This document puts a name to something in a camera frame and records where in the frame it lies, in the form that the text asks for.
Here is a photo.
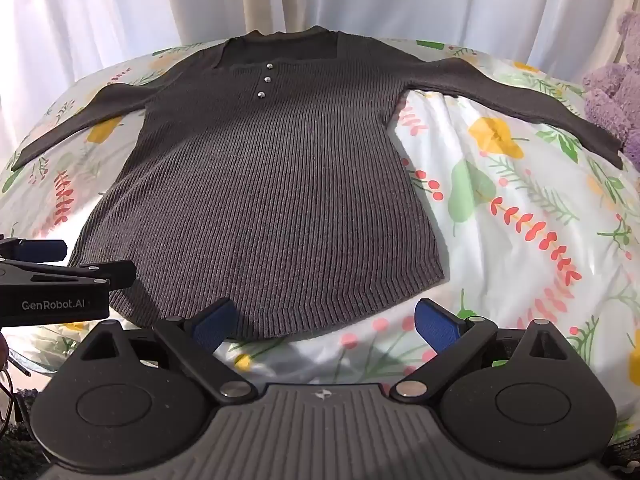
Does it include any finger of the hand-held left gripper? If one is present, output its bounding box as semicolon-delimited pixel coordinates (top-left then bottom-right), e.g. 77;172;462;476
0;238;69;264
0;259;137;293

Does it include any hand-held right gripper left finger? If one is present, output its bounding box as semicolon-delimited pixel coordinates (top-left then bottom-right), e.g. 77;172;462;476
80;297;257;406

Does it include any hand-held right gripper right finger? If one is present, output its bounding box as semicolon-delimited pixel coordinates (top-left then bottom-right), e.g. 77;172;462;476
389;298;568;405

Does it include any dark grey ribbed sweater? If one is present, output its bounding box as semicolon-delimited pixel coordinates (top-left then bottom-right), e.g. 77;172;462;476
11;25;625;339

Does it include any white floral bed sheet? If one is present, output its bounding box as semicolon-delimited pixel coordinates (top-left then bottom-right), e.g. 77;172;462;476
0;37;640;461

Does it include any white curtain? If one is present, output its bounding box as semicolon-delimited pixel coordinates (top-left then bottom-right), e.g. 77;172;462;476
0;0;640;111

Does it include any purple plush toy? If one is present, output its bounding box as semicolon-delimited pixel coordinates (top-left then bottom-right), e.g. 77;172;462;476
582;10;640;168

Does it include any thin dark cable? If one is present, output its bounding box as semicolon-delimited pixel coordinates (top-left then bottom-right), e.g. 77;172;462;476
0;355;32;436

